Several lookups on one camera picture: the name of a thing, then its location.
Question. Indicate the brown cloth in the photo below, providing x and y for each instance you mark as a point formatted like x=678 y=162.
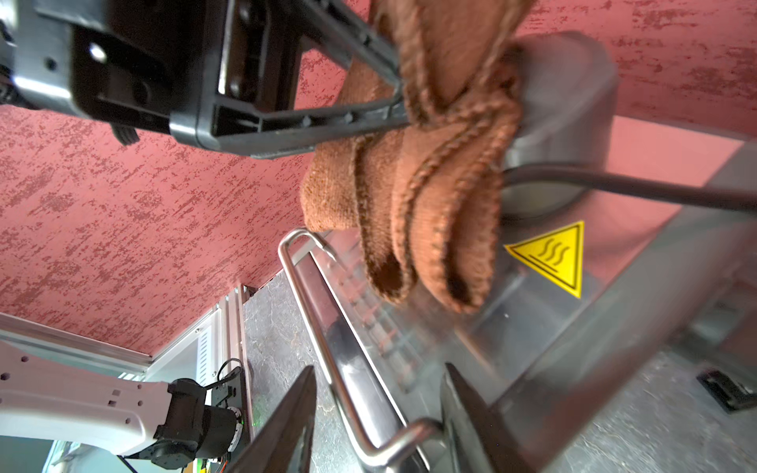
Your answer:
x=426 y=199

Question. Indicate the grey stapler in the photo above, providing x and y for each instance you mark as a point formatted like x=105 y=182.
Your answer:
x=732 y=396

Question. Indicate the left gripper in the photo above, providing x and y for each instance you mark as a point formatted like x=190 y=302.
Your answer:
x=216 y=75

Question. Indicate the silver coffee machine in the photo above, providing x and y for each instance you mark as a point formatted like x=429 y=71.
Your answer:
x=543 y=360

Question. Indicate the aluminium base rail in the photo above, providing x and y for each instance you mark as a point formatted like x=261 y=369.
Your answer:
x=195 y=349

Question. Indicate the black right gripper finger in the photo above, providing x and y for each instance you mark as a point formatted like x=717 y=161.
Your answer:
x=241 y=129
x=285 y=442
x=338 y=33
x=476 y=438

